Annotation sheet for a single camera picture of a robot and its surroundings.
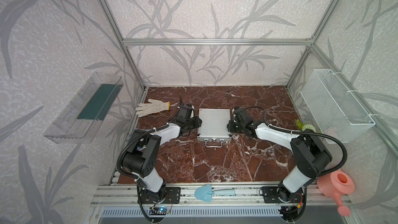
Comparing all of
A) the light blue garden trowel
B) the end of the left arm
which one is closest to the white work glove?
the end of the left arm

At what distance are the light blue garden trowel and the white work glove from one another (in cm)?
55

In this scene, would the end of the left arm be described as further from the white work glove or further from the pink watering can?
the pink watering can

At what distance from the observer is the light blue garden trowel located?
74 centimetres

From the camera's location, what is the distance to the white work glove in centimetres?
107

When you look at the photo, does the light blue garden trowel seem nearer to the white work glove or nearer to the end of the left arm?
the end of the left arm
